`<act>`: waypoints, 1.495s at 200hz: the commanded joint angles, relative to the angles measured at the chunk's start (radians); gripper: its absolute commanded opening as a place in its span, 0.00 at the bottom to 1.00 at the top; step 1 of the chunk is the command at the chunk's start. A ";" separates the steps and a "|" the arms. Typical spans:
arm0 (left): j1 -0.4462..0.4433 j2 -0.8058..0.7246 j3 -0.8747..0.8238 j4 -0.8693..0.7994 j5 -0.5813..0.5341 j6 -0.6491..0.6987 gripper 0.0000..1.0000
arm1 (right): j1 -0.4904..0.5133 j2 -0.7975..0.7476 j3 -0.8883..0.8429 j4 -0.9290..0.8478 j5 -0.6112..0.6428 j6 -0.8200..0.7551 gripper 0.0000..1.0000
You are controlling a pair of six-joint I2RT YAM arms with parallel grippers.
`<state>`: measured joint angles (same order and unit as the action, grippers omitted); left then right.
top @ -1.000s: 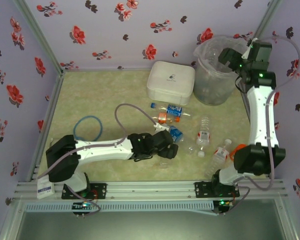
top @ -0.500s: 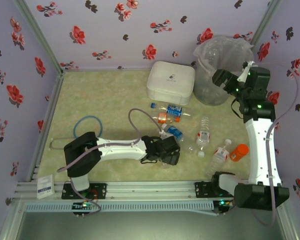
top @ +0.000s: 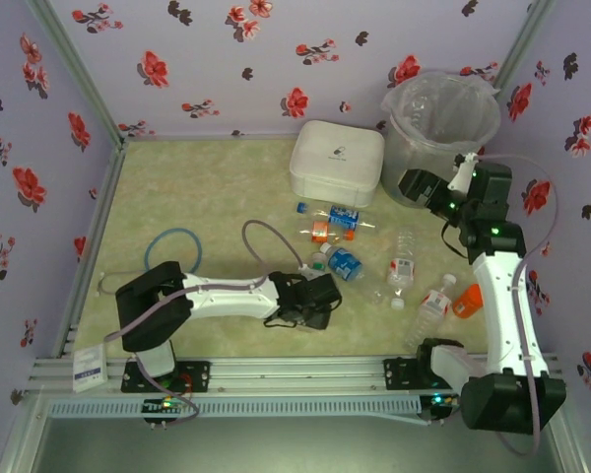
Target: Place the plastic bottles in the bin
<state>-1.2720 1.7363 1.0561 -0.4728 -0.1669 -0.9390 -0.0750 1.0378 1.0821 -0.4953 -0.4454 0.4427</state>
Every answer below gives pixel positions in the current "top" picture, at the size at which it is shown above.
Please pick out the blue label bottle white cap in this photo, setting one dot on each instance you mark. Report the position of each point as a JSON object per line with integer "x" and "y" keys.
{"x": 345, "y": 263}

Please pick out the orange plastic bottle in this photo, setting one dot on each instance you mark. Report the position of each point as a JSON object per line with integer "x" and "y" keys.
{"x": 469, "y": 300}

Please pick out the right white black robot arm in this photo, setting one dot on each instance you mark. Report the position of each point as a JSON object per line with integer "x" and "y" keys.
{"x": 502, "y": 305}

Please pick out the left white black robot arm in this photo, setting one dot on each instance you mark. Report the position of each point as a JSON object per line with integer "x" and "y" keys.
{"x": 226, "y": 295}

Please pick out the small clear bottle green cap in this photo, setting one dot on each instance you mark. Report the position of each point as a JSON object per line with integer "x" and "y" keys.
{"x": 318, "y": 265}

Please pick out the small bottle orange label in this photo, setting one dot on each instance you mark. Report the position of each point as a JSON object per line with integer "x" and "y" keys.
{"x": 320, "y": 230}

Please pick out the clear bottle blue cap label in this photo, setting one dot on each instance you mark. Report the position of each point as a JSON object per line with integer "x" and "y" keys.
{"x": 342, "y": 217}

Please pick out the tall clear bottle red label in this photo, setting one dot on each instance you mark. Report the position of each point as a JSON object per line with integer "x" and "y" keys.
{"x": 401, "y": 271}

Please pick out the white square lidded box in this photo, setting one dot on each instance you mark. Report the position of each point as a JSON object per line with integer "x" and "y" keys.
{"x": 337, "y": 162}

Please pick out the clear bottle white cap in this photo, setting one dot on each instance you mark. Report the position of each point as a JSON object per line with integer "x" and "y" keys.
{"x": 433, "y": 303}

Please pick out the grey metal panel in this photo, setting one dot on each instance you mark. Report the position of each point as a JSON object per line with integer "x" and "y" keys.
{"x": 276, "y": 448}

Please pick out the small circuit board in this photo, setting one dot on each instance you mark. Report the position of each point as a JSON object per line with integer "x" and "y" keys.
{"x": 440, "y": 401}
{"x": 165, "y": 405}

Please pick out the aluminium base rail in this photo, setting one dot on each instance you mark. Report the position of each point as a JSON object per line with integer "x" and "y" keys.
{"x": 300, "y": 374}

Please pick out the aluminium corner post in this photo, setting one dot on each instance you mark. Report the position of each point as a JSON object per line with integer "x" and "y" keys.
{"x": 522, "y": 44}
{"x": 74, "y": 69}

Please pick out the aluminium side rail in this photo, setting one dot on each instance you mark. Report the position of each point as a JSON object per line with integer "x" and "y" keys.
{"x": 96, "y": 231}

